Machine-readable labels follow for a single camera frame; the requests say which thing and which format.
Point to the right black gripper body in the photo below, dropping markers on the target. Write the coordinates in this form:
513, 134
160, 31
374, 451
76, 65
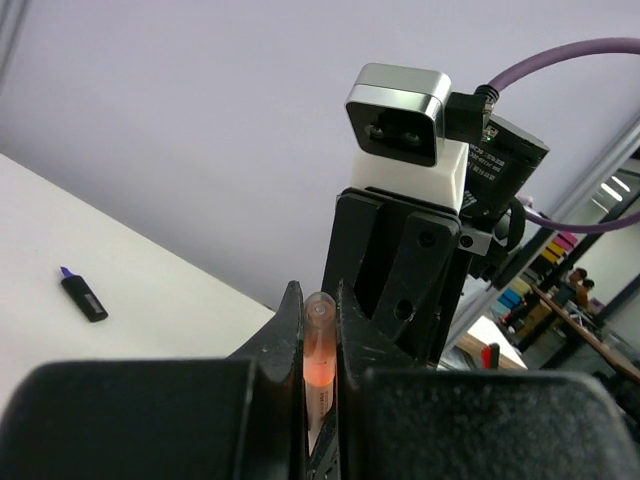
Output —
402, 259

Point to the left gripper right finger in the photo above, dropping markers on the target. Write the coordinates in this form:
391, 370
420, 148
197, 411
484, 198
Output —
400, 420

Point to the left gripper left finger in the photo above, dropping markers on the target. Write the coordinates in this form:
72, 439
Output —
240, 417

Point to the orange highlighter pen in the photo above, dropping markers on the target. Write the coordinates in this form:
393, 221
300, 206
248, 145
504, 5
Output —
320, 395

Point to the black purple-tipped marker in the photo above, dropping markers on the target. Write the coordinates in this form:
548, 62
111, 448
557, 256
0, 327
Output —
82, 296

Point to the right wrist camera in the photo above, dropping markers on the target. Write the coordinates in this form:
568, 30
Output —
397, 115

